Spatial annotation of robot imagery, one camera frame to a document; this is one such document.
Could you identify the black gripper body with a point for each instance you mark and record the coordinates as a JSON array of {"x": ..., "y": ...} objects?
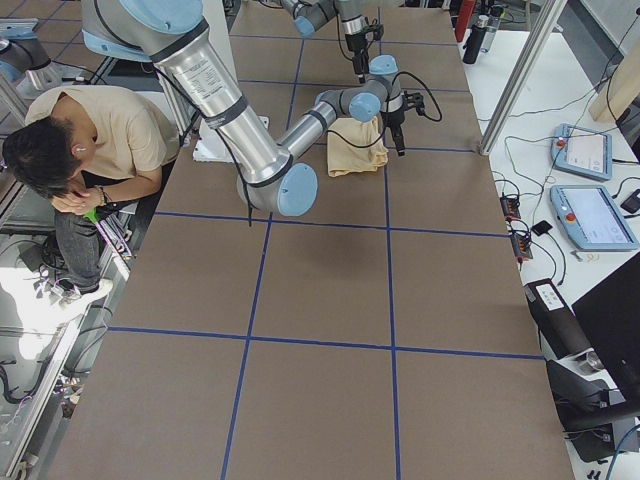
[
  {"x": 355, "y": 45},
  {"x": 394, "y": 120}
]

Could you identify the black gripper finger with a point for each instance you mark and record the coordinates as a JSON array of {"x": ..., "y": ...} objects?
[
  {"x": 360, "y": 67},
  {"x": 398, "y": 140}
]

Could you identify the beige long-sleeve printed shirt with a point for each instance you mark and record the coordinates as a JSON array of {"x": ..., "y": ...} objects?
[{"x": 355, "y": 147}]

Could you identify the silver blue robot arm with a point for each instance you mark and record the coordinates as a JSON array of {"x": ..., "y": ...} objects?
[
  {"x": 174, "y": 36},
  {"x": 355, "y": 32}
]

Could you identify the black thermos bottle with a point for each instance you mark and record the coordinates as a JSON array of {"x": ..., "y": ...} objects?
[{"x": 475, "y": 39}]

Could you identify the clear water bottle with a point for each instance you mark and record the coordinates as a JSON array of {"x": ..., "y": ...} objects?
[{"x": 494, "y": 18}]

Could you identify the blue teach pendant tablet far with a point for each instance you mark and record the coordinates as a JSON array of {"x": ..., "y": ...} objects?
[{"x": 582, "y": 151}]

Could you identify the blue teach pendant tablet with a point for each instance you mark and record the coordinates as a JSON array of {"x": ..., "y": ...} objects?
[
  {"x": 582, "y": 151},
  {"x": 591, "y": 219}
]

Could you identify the blue teach pendant tablet near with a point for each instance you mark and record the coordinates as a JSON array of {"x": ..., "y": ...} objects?
[{"x": 591, "y": 219}]

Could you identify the brown paper roll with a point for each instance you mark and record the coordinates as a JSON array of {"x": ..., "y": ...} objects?
[{"x": 555, "y": 319}]

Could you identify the black computer monitor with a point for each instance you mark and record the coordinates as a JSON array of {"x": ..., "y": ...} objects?
[{"x": 608, "y": 315}]

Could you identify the seated person in beige shirt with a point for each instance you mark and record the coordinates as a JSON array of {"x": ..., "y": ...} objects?
[{"x": 92, "y": 149}]

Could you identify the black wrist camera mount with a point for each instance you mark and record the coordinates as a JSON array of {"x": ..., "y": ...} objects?
[
  {"x": 414, "y": 101},
  {"x": 373, "y": 32}
]

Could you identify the grey aluminium frame post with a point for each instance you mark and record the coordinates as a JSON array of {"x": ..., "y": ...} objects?
[{"x": 533, "y": 47}]

